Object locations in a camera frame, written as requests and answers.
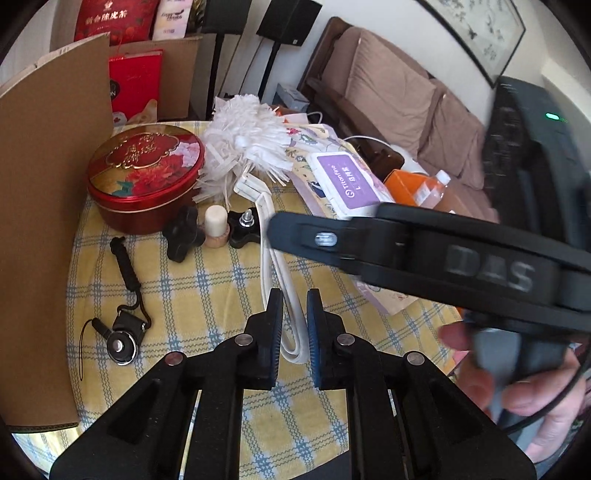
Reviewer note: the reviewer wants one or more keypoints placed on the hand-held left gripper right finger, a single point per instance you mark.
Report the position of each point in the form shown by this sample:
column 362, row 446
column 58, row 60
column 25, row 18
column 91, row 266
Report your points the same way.
column 314, row 323

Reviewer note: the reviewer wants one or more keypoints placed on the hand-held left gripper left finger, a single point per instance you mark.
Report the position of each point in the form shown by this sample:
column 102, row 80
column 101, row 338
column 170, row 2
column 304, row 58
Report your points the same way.
column 277, row 323

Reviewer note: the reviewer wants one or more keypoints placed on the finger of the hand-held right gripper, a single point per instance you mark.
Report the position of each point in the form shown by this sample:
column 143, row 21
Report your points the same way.
column 300, row 235

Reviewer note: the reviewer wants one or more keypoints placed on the purple lid wet wipes pack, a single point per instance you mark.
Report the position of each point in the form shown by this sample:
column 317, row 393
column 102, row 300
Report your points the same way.
column 344, row 180

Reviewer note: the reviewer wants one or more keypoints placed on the cardboard box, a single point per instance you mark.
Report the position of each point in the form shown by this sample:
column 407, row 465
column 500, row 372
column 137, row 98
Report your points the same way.
column 180, row 78
column 41, row 207

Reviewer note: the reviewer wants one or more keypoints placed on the person's right hand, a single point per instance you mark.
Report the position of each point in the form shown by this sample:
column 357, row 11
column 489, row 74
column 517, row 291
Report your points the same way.
column 535, row 397

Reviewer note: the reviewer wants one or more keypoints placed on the black star knob with bolt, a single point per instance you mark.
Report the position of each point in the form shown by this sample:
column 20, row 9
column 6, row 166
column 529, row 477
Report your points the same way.
column 242, row 228

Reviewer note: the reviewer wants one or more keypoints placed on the yellow checkered tablecloth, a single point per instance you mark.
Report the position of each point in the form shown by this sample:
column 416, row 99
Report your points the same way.
column 198, row 300

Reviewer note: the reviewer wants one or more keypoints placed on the small brown sofa cushion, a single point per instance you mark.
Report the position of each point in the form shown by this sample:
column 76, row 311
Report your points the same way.
column 455, row 138

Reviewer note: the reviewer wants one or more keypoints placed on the clear plastic bottle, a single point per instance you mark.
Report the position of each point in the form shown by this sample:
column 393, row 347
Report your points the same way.
column 431, row 187

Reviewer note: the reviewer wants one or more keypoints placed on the orange box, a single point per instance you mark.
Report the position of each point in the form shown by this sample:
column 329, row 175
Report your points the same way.
column 401, row 184

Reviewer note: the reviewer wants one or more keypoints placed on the white round device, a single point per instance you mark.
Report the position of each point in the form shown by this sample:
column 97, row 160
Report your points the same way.
column 405, row 159

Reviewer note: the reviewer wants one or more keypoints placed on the small blue white box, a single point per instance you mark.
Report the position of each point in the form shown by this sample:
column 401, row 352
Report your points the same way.
column 291, row 96

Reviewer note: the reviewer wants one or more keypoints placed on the large brown sofa cushion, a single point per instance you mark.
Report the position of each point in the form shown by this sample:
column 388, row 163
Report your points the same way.
column 392, row 87

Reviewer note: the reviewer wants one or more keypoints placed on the framed ink painting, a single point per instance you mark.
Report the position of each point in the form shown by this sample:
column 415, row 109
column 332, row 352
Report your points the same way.
column 480, row 32

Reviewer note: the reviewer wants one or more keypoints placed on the red round floral tin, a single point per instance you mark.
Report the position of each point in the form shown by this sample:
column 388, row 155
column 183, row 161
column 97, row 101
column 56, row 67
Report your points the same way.
column 143, row 175

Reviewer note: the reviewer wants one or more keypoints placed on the black speaker stand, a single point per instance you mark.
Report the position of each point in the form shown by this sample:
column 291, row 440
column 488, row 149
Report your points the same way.
column 270, row 69
column 219, row 64

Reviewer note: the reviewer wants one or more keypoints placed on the closed cardboard box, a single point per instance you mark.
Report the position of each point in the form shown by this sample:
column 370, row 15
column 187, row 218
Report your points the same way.
column 180, row 78

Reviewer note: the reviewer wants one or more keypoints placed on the red gift bag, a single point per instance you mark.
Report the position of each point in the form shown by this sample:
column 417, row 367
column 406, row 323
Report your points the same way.
column 115, row 21
column 136, row 87

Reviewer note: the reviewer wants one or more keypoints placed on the white tissue pack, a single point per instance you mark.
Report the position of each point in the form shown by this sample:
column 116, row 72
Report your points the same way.
column 171, row 18

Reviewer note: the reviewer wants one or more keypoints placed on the wooden frame sofa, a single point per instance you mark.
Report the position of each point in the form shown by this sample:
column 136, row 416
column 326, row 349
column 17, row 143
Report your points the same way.
column 323, row 87

